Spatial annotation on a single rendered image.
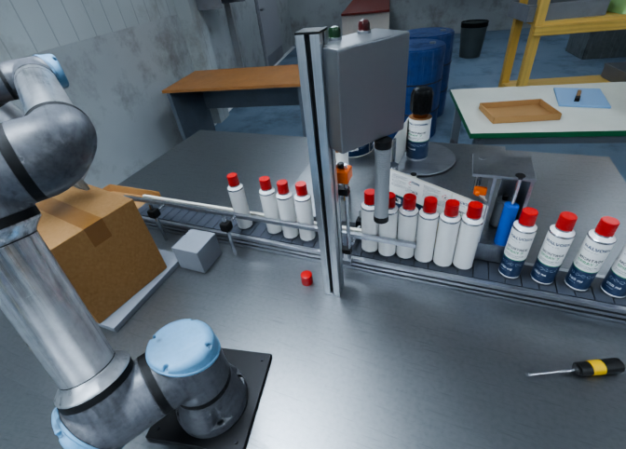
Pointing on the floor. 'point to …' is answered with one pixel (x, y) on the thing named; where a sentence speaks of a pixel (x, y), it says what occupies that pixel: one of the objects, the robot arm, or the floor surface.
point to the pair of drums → (429, 66)
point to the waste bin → (472, 37)
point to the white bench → (477, 126)
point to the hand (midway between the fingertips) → (82, 188)
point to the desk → (232, 93)
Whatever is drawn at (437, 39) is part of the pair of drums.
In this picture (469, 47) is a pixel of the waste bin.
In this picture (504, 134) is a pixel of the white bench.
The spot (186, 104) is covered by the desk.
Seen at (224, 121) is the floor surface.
